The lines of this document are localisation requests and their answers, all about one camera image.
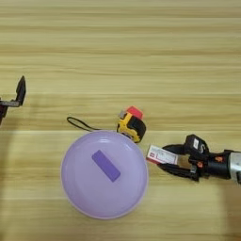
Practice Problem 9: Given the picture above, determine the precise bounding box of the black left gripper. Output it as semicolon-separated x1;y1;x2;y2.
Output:
0;74;27;125

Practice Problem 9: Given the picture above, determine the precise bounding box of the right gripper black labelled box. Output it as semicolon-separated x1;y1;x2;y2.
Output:
184;134;210;157

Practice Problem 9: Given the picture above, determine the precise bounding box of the round purple plate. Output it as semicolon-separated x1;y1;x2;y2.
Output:
60;130;150;220

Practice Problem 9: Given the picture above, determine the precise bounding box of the small red white box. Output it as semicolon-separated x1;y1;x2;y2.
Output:
145;144;179;167

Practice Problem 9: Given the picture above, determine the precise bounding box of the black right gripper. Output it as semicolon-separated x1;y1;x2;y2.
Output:
157;143;233;183

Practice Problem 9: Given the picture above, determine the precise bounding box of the purple rectangular block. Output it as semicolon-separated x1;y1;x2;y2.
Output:
91;149;121;183

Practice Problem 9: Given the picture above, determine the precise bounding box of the yellow black tape measure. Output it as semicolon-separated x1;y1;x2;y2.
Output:
66;111;147;144

